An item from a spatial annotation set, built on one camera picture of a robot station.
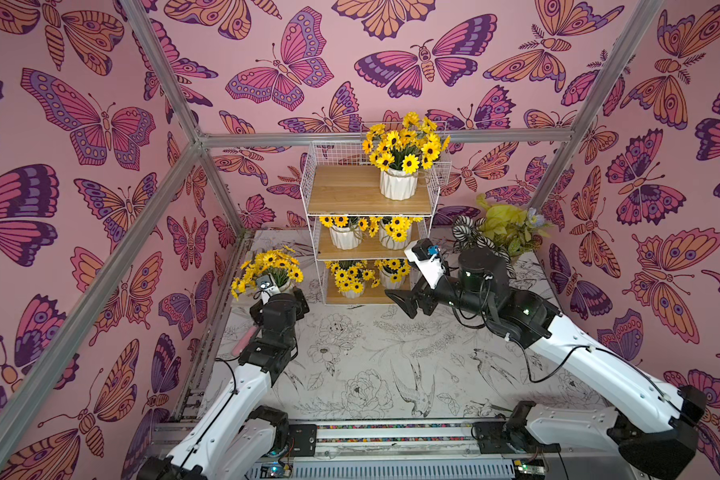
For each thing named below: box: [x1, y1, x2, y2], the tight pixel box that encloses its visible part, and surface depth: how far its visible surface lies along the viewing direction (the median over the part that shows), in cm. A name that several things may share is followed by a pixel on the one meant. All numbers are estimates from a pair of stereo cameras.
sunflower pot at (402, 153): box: [362, 112, 451, 201], surface depth 64 cm
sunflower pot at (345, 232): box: [319, 216, 369, 250], surface depth 79 cm
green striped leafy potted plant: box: [452, 194, 551, 278], surface depth 91 cm
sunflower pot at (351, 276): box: [324, 260, 381, 299], surface depth 93 cm
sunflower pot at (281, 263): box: [231, 246, 305, 300], surface depth 76 cm
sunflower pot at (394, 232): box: [369, 216, 424, 250], surface depth 71 cm
